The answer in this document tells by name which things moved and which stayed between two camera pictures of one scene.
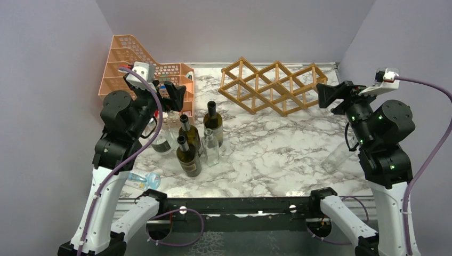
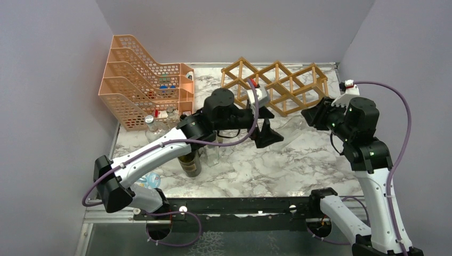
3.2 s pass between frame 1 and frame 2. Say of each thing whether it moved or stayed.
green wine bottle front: stayed
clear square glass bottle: stayed
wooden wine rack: stayed
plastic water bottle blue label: stayed
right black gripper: moved
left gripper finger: moved
